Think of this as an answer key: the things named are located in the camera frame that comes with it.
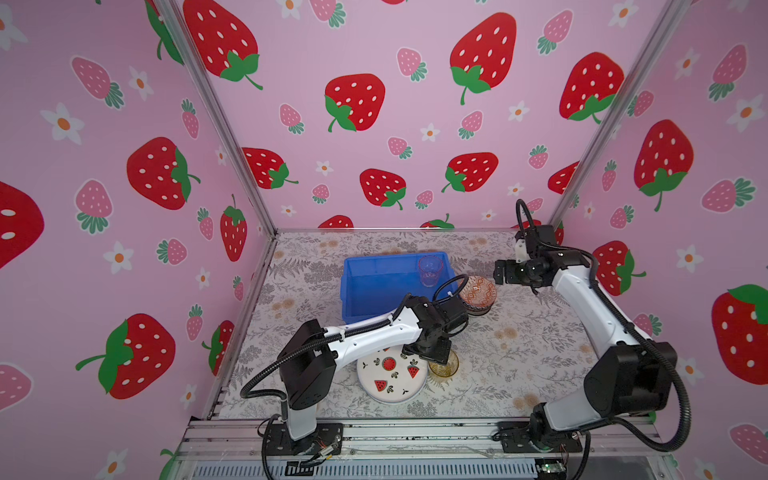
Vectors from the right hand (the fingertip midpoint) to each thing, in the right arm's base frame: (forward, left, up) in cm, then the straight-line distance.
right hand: (510, 272), depth 86 cm
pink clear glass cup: (+10, +23, -13) cm, 29 cm away
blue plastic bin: (+2, +43, -16) cm, 46 cm away
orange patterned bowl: (-2, +7, -10) cm, 13 cm away
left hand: (-24, +20, -9) cm, 33 cm away
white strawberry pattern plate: (-29, +32, -15) cm, 45 cm away
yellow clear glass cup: (-24, +16, -18) cm, 34 cm away
